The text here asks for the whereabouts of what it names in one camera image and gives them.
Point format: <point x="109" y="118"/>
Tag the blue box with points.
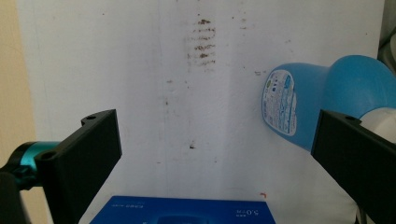
<point x="183" y="211"/>

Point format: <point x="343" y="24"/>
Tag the blue plastic bottle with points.
<point x="330" y="93"/>

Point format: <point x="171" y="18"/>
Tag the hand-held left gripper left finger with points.
<point x="81" y="155"/>

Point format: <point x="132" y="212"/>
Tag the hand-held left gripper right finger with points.
<point x="351" y="152"/>

